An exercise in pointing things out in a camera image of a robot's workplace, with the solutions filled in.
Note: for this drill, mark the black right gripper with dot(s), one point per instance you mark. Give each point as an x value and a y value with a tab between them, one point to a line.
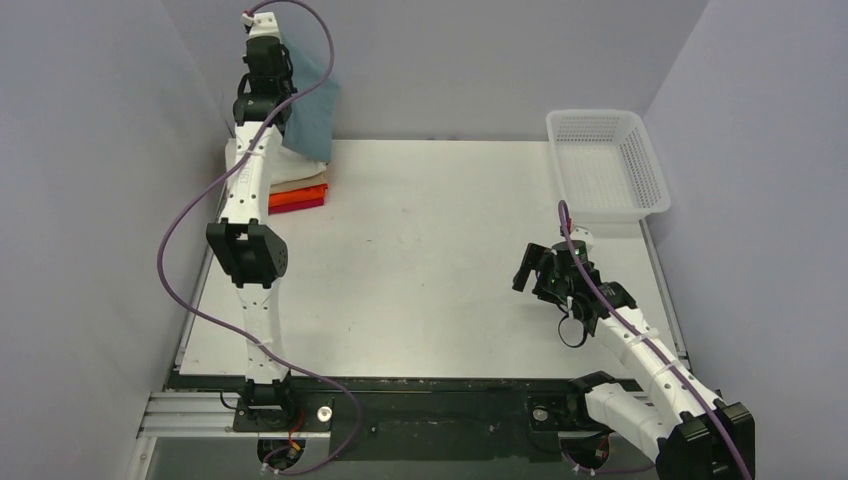
543	268

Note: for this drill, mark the folded beige t-shirt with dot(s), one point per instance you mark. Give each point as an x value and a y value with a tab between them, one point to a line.
292	185

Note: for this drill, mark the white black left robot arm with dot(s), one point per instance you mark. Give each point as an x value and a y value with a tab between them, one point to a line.
250	253

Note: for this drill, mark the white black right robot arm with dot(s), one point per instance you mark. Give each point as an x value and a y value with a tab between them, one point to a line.
688	430

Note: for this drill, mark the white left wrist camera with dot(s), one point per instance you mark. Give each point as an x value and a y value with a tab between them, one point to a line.
260	24

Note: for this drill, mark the folded red t-shirt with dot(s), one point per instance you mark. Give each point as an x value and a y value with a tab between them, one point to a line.
296	206

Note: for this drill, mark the folded cream t-shirt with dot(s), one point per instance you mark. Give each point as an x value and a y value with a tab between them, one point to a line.
280	166

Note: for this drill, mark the teal blue t-shirt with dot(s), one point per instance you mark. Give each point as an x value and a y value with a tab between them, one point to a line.
309	130

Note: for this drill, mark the white perforated plastic basket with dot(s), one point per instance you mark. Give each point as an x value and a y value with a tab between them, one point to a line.
607	168

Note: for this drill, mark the aluminium extrusion rail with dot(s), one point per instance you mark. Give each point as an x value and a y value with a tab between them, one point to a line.
185	414

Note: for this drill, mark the folded orange t-shirt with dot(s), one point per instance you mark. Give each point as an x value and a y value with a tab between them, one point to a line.
311	195

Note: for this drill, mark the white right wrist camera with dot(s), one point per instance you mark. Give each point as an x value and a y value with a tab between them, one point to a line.
581	234

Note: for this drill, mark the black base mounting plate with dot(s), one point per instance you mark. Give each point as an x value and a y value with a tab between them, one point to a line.
451	444

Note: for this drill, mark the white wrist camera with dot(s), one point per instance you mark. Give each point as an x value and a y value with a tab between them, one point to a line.
260	24
581	234

